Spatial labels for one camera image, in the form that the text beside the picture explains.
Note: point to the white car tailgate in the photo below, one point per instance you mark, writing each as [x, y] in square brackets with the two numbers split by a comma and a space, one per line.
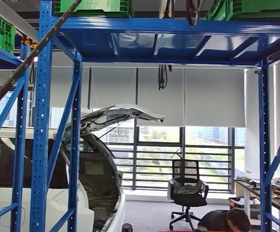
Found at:
[130, 110]

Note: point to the black mesh office chair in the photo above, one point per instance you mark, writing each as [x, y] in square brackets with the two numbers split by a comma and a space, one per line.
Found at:
[188, 200]

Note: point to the white car body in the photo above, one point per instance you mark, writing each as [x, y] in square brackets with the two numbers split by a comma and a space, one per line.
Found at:
[57, 205]

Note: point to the black storage crate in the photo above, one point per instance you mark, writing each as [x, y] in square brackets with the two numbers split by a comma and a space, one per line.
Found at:
[238, 205]

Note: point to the clear plastic bottle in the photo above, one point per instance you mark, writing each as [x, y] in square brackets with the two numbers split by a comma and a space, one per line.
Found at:
[249, 173]

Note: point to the grey jacket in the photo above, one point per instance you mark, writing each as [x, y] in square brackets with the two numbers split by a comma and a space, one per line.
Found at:
[187, 189]

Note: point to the dark workbench with white legs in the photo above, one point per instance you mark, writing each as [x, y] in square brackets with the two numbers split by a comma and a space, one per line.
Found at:
[247, 205]

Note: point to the person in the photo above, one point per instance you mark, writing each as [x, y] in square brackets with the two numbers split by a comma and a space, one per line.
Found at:
[238, 221]

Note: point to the dark window railing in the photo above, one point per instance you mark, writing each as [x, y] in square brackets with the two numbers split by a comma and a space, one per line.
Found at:
[207, 146]

